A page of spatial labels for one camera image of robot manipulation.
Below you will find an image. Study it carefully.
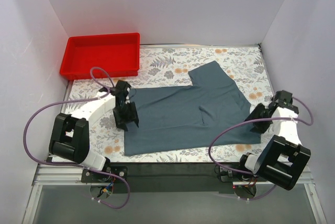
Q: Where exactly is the blue-grey t-shirt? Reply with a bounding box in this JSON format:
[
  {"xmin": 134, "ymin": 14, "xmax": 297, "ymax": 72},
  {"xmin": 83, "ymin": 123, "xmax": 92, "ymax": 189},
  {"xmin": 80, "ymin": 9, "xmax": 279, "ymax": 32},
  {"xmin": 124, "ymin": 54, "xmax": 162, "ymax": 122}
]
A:
[{"xmin": 124, "ymin": 61, "xmax": 251, "ymax": 156}]

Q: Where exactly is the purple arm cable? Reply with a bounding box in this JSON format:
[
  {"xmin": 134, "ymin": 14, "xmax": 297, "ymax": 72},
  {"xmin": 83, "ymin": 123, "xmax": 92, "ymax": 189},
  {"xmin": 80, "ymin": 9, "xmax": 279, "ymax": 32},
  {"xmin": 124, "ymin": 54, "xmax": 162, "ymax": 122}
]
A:
[
  {"xmin": 23, "ymin": 66, "xmax": 131, "ymax": 209},
  {"xmin": 208, "ymin": 97, "xmax": 315, "ymax": 201}
]

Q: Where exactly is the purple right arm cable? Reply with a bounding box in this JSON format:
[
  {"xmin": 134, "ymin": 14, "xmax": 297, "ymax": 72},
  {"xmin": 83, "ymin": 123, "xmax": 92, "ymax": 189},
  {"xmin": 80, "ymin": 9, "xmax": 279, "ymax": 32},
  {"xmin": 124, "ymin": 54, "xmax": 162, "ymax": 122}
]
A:
[{"xmin": 208, "ymin": 97, "xmax": 315, "ymax": 201}]

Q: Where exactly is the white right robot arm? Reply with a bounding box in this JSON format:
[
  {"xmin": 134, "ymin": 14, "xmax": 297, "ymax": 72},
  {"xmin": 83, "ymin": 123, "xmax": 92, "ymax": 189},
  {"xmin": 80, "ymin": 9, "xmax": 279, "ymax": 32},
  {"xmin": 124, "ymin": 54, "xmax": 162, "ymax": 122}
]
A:
[{"xmin": 239, "ymin": 90, "xmax": 311, "ymax": 191}]

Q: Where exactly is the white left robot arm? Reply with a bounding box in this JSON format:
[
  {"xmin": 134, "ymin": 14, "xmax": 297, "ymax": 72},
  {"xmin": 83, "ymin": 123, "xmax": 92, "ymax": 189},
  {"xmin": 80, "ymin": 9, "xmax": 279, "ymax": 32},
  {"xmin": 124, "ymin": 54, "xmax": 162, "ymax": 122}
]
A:
[{"xmin": 49, "ymin": 81, "xmax": 139, "ymax": 171}]

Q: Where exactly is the floral patterned table mat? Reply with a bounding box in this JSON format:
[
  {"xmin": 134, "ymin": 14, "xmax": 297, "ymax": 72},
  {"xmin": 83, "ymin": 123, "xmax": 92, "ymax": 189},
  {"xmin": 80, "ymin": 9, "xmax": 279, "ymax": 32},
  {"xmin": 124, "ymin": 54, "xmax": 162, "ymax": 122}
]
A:
[{"xmin": 52, "ymin": 47, "xmax": 287, "ymax": 164}]

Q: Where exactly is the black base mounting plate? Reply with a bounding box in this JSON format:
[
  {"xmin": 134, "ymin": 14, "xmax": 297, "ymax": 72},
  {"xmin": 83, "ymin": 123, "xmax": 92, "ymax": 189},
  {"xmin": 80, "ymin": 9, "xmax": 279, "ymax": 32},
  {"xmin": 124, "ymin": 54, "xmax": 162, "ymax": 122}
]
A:
[{"xmin": 81, "ymin": 162, "xmax": 264, "ymax": 198}]

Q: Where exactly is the red plastic tray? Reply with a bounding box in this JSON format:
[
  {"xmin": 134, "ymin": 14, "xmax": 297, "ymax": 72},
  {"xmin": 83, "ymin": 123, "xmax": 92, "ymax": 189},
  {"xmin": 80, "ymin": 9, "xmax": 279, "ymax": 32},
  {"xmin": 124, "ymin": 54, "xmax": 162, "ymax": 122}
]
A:
[{"xmin": 60, "ymin": 32, "xmax": 140, "ymax": 81}]

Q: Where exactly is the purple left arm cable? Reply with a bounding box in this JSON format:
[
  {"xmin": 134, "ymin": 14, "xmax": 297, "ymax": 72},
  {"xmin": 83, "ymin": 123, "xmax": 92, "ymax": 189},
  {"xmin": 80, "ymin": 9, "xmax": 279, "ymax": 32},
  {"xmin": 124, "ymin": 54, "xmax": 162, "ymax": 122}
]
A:
[{"xmin": 23, "ymin": 66, "xmax": 131, "ymax": 209}]

